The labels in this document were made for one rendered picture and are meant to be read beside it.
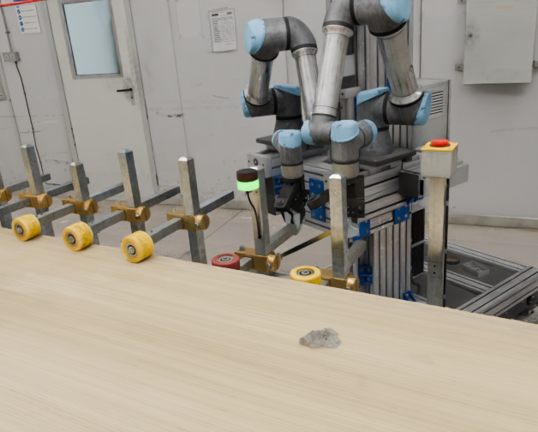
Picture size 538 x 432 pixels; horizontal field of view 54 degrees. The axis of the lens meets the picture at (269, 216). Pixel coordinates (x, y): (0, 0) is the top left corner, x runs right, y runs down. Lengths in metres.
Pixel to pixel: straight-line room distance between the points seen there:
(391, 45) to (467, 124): 2.35
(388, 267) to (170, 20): 2.99
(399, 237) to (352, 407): 1.61
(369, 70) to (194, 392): 1.51
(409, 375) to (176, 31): 3.97
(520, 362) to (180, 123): 4.02
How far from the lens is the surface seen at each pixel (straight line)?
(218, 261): 1.49
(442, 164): 1.28
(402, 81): 1.82
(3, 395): 1.17
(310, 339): 1.12
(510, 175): 4.10
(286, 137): 1.75
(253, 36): 1.94
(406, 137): 2.38
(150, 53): 4.84
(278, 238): 1.74
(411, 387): 1.01
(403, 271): 2.57
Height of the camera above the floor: 1.52
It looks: 20 degrees down
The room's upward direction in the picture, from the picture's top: 5 degrees counter-clockwise
